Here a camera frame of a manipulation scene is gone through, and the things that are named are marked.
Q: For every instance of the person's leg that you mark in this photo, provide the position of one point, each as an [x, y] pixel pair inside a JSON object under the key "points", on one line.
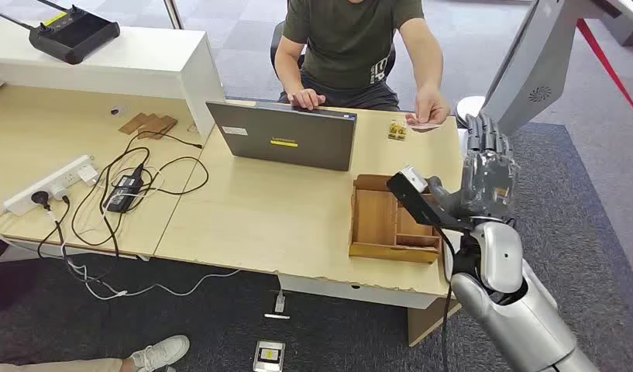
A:
{"points": [[54, 366]]}

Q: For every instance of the small silver bar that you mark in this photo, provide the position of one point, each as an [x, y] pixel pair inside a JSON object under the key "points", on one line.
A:
{"points": [[276, 316]]}

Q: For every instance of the black mains plug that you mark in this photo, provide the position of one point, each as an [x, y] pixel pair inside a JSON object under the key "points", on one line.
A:
{"points": [[40, 197]]}

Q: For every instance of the grey and white furniture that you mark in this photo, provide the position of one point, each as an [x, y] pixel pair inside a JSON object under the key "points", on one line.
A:
{"points": [[626, 25]]}

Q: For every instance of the person's right hand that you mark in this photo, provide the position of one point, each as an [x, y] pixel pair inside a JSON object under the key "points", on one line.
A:
{"points": [[307, 98]]}

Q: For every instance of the red floor tape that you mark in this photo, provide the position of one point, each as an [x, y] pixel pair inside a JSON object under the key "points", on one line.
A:
{"points": [[606, 64]]}

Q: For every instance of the white desk front panel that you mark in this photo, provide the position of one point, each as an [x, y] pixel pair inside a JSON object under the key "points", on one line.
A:
{"points": [[347, 292]]}

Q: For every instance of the grey laptop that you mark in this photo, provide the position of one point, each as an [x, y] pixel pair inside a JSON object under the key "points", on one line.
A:
{"points": [[285, 133]]}

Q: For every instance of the black remote controller with antennas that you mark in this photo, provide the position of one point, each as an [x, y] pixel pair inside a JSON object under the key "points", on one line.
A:
{"points": [[72, 36]]}

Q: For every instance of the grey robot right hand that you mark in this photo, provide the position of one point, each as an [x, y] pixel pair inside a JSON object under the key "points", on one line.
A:
{"points": [[488, 179]]}

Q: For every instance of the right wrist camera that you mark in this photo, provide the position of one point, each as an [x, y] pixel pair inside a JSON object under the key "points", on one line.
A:
{"points": [[413, 197]]}

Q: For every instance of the person's white sneaker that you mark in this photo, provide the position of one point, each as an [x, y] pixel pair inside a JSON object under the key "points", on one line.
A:
{"points": [[159, 353]]}

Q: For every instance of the white ID card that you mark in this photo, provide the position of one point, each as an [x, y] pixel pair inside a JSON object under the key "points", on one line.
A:
{"points": [[425, 126]]}

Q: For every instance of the white power strip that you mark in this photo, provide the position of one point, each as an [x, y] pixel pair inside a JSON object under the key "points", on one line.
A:
{"points": [[44, 185]]}

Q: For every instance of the silver floor socket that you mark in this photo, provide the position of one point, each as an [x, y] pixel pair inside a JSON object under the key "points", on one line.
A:
{"points": [[269, 355]]}

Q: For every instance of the small round grey object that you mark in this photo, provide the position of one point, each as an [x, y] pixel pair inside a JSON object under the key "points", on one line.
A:
{"points": [[116, 110]]}

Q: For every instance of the white charger plug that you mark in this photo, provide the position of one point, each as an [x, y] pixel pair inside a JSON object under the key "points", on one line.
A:
{"points": [[87, 174]]}

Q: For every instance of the grey kiosk stand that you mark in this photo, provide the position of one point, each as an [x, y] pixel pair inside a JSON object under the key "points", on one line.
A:
{"points": [[537, 61]]}

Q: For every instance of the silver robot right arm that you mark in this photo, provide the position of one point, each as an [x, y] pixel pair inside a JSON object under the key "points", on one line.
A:
{"points": [[501, 256]]}

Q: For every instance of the small gold card reader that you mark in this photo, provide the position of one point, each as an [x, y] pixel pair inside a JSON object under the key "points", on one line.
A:
{"points": [[397, 131]]}

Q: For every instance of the black laptop power adapter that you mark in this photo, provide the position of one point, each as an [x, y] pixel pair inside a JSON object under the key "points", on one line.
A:
{"points": [[122, 192]]}

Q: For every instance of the wooden organizer tray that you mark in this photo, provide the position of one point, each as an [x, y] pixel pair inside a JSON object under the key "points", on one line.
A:
{"points": [[375, 215]]}

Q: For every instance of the person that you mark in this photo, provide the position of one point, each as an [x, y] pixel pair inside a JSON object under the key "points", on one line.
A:
{"points": [[347, 46]]}

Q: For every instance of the person's right forearm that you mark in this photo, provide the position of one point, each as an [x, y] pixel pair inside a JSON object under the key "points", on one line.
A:
{"points": [[285, 72]]}

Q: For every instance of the person's left forearm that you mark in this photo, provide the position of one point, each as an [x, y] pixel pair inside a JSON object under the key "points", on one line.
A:
{"points": [[426, 61]]}

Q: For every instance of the person's left hand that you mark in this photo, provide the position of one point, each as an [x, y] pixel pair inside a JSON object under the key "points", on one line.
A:
{"points": [[431, 105]]}

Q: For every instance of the white mains plug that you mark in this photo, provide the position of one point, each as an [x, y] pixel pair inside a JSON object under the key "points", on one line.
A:
{"points": [[58, 192]]}

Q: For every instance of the white desk foot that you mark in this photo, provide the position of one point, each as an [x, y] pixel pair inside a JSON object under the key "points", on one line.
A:
{"points": [[23, 254]]}

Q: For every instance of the white round disc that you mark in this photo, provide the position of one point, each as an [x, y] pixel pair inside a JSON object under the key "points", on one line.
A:
{"points": [[468, 109]]}

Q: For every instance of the wooden desk leg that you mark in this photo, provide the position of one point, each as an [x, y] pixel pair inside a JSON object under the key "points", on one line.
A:
{"points": [[424, 323]]}

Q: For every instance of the white raised counter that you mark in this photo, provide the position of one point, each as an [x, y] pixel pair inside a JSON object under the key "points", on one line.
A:
{"points": [[141, 61]]}

